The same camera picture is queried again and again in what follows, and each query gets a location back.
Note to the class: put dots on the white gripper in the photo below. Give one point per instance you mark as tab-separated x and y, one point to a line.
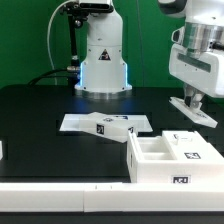
205	73

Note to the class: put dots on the small white cabinet panel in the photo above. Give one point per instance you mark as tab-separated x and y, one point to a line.
196	115

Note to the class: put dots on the white cabinet door panel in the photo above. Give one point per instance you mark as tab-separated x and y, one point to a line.
191	147

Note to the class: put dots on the white cabinet body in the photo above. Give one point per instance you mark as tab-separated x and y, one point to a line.
149	161

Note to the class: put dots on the white cabinet top block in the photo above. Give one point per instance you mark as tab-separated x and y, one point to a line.
117	131

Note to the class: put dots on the flat white base sheet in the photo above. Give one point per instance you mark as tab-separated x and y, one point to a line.
72	122

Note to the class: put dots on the white front fence bar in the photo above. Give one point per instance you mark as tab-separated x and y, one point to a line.
109	197

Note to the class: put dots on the white left edge block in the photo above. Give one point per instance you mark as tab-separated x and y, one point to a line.
1	150

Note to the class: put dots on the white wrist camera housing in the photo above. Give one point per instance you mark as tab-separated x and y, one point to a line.
178	35

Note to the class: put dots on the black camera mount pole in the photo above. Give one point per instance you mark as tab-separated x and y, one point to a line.
76	18

